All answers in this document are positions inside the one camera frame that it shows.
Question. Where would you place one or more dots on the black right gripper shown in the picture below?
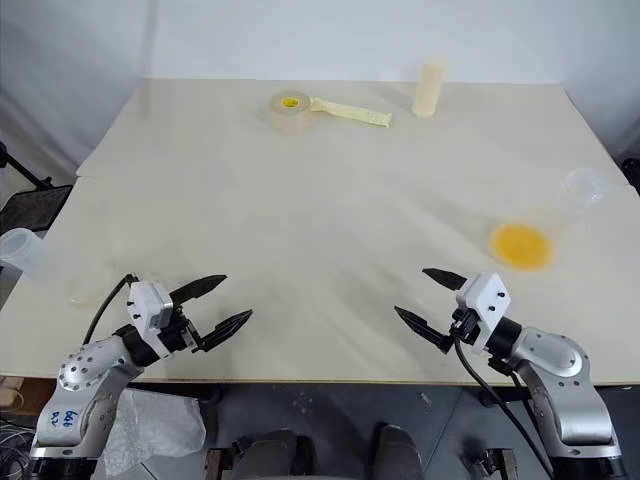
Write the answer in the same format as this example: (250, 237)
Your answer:
(465, 330)

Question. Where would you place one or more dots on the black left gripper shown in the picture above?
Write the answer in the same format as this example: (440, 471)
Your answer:
(177, 335)

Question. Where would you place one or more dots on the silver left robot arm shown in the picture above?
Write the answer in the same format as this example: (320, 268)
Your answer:
(85, 395)

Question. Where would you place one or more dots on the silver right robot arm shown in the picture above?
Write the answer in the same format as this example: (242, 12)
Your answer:
(565, 380)

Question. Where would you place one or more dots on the tipped cup with orange juice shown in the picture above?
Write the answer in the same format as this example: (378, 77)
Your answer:
(522, 245)

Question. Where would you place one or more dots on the crumpled clear plastic bag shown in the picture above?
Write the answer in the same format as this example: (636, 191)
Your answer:
(150, 425)

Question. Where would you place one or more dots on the dark rounded shape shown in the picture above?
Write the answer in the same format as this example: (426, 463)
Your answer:
(272, 455)
(397, 452)

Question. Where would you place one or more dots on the clear plastic cup left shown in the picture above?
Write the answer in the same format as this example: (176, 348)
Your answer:
(20, 250)

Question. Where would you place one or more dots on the clear cup with yellow lid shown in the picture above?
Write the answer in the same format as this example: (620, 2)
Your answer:
(290, 117)

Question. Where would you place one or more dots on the yellow crumpled cloth strip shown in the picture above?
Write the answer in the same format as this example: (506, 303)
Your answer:
(350, 112)

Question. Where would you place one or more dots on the beige upright cylinder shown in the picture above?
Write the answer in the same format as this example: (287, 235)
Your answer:
(427, 90)

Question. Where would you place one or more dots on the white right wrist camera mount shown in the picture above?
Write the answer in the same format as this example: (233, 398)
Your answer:
(487, 300)

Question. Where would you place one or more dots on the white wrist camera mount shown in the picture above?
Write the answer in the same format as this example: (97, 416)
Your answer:
(147, 310)
(487, 300)

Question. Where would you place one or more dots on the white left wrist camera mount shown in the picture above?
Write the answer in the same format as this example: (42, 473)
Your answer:
(147, 310)

